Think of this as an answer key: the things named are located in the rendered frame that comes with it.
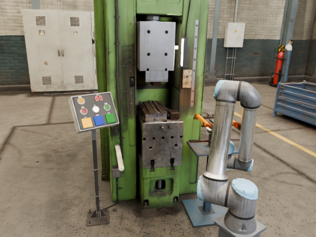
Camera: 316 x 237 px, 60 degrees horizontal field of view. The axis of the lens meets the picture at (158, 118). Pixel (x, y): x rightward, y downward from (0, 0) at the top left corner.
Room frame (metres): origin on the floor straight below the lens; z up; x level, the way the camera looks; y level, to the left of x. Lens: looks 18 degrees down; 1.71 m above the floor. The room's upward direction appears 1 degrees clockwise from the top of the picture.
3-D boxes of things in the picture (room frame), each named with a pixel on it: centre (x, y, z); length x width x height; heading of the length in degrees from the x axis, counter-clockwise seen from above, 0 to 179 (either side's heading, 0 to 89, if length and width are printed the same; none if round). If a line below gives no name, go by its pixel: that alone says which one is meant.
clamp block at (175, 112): (2.46, -0.14, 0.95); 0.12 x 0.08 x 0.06; 12
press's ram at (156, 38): (2.58, 0.02, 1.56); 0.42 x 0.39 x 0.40; 12
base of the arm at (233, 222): (1.38, -0.51, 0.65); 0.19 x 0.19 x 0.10
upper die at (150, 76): (2.57, 0.06, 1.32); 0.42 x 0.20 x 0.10; 12
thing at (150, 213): (2.32, 0.01, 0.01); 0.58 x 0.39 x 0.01; 102
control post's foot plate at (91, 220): (2.16, 0.55, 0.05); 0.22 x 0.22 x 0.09; 12
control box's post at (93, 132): (2.16, 0.54, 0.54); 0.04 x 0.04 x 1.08; 12
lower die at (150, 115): (2.57, 0.06, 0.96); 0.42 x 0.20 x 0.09; 12
